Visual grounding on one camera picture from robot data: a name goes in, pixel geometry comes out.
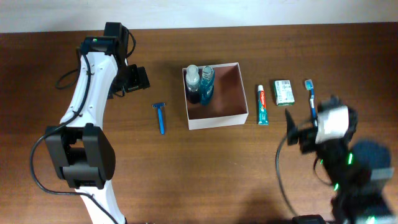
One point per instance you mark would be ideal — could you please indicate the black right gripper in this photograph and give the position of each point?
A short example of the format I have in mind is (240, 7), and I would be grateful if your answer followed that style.
(307, 135)

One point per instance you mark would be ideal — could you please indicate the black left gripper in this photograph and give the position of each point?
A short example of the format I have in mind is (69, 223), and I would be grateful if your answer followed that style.
(140, 79)

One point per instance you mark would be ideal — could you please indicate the green white Dettol soap box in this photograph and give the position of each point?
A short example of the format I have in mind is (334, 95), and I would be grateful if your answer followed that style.
(283, 93)

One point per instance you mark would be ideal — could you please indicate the clear purple soap dispenser bottle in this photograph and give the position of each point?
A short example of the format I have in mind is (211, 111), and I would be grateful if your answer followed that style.
(192, 80)

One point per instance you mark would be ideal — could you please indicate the teal Listerine mouthwash bottle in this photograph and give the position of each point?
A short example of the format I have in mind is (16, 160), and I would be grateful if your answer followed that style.
(207, 84)

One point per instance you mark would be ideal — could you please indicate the pink cardboard box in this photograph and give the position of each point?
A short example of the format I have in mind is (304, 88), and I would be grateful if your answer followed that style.
(228, 105)

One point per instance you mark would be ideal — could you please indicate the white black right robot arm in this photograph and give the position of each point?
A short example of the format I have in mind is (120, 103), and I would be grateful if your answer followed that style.
(357, 173)

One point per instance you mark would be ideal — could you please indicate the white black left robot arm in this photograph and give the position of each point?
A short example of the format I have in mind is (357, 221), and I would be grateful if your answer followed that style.
(80, 152)

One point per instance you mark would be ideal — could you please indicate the Colgate toothpaste tube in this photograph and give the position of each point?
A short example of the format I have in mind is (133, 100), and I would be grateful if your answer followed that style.
(262, 110)

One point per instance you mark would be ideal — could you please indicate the blue disposable razor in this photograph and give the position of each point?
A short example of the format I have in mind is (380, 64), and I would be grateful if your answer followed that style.
(158, 107)

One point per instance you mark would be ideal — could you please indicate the blue white toothbrush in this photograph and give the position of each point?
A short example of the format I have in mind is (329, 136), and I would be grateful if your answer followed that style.
(309, 86)

